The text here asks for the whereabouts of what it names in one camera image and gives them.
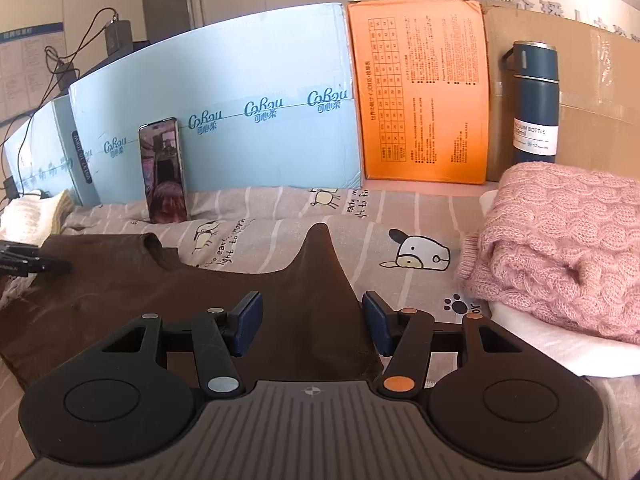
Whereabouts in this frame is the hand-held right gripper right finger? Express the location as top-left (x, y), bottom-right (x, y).
top-left (362, 291), bottom-right (532, 402)

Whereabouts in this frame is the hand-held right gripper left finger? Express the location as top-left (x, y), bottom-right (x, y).
top-left (86, 291), bottom-right (264, 401)

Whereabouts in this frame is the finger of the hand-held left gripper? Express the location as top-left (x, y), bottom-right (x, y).
top-left (0, 241), bottom-right (74, 277)

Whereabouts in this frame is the brown garment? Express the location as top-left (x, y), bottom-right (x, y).
top-left (0, 222), bottom-right (387, 392)

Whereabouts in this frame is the cream knit garment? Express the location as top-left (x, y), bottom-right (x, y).
top-left (0, 189), bottom-right (76, 311)

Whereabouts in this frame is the striped cartoon print bedsheet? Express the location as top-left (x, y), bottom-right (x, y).
top-left (0, 184), bottom-right (640, 480)

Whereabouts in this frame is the small light blue cardboard box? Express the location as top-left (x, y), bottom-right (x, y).
top-left (0, 95), bottom-right (99, 209)

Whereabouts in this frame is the smartphone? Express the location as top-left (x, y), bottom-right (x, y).
top-left (138, 116), bottom-right (190, 225)

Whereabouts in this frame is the white folded cloth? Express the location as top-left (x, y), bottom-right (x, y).
top-left (477, 191), bottom-right (640, 379)

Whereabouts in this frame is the pink knit sweater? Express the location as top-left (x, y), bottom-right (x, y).
top-left (457, 161), bottom-right (640, 346)

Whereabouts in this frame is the black power adapter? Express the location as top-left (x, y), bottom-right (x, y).
top-left (103, 19), bottom-right (134, 57)

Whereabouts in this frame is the orange cardboard box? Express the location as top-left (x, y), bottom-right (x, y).
top-left (346, 0), bottom-right (491, 186)

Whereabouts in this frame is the large light blue cardboard box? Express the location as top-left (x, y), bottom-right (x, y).
top-left (67, 2), bottom-right (369, 209)

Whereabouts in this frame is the dark blue thermos bottle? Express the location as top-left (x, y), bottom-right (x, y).
top-left (501, 40), bottom-right (560, 165)

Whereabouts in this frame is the grey door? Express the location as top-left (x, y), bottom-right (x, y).
top-left (141, 0), bottom-right (191, 47)

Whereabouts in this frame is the brown cardboard box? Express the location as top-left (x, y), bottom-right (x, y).
top-left (479, 2), bottom-right (640, 184)

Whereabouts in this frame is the black cable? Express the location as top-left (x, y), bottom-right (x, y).
top-left (0, 7), bottom-right (119, 128)

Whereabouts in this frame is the wall poster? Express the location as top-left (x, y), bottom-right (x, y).
top-left (0, 22), bottom-right (67, 122)

